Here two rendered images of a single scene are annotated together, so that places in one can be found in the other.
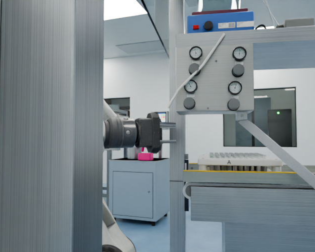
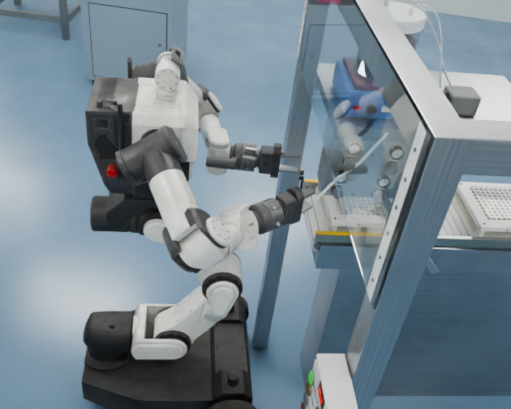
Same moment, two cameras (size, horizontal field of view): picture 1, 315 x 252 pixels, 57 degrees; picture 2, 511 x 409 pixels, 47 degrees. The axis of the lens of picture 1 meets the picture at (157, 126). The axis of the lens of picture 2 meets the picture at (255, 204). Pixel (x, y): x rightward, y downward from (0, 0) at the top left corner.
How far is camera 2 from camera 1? 1.26 m
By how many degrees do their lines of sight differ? 44
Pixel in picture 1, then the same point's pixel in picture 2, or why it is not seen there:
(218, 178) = (347, 239)
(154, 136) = (296, 214)
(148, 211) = not seen: hidden behind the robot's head
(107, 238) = (224, 268)
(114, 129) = (267, 226)
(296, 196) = not seen: hidden behind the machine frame
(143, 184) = (149, 32)
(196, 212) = (322, 262)
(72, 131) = not seen: outside the picture
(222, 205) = (345, 258)
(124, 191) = (113, 40)
